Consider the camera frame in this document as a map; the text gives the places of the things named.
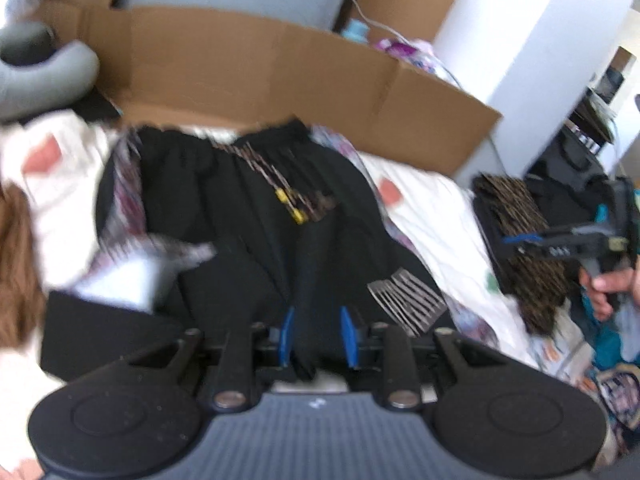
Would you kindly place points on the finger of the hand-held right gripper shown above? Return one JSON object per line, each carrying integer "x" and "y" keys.
{"x": 525, "y": 245}

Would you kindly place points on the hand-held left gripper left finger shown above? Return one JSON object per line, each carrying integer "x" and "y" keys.
{"x": 286, "y": 340}

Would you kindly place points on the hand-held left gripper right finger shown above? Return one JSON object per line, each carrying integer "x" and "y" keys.
{"x": 348, "y": 340}

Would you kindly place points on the person's right hand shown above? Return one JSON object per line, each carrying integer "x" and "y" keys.
{"x": 622, "y": 282}

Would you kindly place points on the leopard print garment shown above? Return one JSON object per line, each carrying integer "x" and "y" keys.
{"x": 515, "y": 205}

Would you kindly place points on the black cloth heap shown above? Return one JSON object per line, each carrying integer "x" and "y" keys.
{"x": 565, "y": 170}

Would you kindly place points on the teal printed cloth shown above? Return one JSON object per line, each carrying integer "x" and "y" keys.
{"x": 610, "y": 350}

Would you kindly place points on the purple and white refill pouch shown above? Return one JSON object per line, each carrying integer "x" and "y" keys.
{"x": 400, "y": 52}

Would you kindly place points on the cream bear print blanket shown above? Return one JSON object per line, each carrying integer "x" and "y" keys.
{"x": 65, "y": 200}

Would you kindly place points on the brown garment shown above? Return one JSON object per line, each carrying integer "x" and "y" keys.
{"x": 20, "y": 270}

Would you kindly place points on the long folded cardboard sheet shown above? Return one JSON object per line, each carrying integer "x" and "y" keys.
{"x": 250, "y": 60}

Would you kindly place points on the small black cloth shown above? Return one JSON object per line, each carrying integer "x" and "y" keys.
{"x": 97, "y": 107}

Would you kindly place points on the grey neck pillow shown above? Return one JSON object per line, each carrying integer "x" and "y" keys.
{"x": 60, "y": 75}

